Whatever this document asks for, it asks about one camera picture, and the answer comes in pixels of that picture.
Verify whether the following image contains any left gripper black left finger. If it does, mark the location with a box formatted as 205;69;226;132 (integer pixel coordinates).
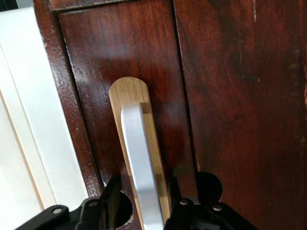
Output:
14;174;123;230

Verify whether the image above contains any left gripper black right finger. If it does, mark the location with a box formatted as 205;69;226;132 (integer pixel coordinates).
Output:
164;176;260;230

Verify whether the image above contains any white drawer handle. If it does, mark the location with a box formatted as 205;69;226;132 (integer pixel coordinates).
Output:
120;103;166;230

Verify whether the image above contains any light wooden handle backplate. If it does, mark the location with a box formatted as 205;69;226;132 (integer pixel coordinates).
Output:
108;76;172;230

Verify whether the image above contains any dark wooden drawer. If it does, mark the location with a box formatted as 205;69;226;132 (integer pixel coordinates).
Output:
32;0;201;230
172;0;307;230

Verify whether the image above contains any white cabinet top box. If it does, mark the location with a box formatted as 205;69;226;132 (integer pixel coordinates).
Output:
0;6;89;230

